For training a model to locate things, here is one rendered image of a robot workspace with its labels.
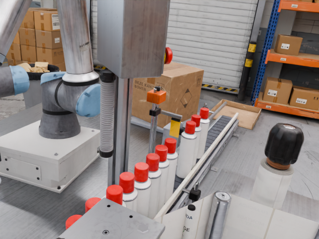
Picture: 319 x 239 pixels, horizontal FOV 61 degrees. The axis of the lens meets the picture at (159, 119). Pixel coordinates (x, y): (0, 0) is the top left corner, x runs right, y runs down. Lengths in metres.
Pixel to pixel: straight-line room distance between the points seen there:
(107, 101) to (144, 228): 0.31
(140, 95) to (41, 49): 3.26
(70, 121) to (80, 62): 0.26
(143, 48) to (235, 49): 4.49
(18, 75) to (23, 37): 3.92
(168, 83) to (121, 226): 0.96
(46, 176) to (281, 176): 0.70
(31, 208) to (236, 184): 0.66
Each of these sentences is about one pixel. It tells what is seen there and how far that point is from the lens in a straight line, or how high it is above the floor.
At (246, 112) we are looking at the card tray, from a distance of 1.84.
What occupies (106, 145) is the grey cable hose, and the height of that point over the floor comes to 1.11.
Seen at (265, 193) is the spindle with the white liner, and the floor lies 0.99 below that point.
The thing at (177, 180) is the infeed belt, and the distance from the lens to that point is 0.96.
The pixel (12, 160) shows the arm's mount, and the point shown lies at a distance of 1.03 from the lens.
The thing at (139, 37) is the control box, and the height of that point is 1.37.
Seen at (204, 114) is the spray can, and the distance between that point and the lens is 1.02.
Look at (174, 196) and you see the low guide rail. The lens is 0.83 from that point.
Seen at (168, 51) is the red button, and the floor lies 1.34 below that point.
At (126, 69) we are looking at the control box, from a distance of 0.55.
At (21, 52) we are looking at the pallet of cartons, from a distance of 4.83.
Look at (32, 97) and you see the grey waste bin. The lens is 3.37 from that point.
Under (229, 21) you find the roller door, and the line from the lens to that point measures 5.00.
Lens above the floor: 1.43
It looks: 23 degrees down
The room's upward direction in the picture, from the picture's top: 6 degrees clockwise
